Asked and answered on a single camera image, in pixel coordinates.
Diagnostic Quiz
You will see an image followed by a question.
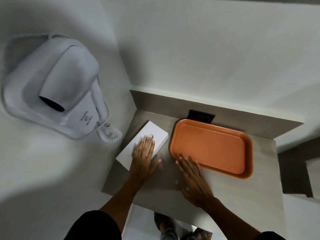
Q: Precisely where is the person's right hand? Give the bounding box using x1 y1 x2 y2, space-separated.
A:
175 153 217 208

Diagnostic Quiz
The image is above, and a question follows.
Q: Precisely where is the white cardboard box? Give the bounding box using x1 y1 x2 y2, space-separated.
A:
115 120 169 171

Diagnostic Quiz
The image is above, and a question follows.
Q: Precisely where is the black shirt sleeve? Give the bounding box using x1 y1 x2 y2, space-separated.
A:
63 210 123 240
257 231 287 240

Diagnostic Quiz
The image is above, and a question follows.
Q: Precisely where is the person's left hand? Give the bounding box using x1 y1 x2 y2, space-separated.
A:
128 136 162 183

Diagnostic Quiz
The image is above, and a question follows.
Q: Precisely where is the white coiled cord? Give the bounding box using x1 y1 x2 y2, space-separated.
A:
96 121 122 145

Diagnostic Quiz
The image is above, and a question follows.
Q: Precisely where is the black wall socket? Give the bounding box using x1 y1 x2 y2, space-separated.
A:
188 110 216 125

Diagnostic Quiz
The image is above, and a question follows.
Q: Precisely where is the grey sandal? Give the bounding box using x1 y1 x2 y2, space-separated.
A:
154 212 176 240
182 227 213 240

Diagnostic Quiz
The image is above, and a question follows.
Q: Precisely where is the person's left forearm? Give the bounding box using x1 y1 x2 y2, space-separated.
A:
99 178 148 223

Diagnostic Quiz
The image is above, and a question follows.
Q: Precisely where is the white hair dryer wall holder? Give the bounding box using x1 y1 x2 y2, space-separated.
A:
1 34 110 141

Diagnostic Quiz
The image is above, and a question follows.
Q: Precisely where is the person's right forearm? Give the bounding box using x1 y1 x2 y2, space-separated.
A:
199 197 264 240

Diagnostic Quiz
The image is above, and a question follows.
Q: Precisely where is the white hair dryer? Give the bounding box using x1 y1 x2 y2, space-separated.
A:
38 38 110 128

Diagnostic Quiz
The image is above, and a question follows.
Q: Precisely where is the orange plastic tray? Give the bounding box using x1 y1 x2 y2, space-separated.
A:
169 118 254 181

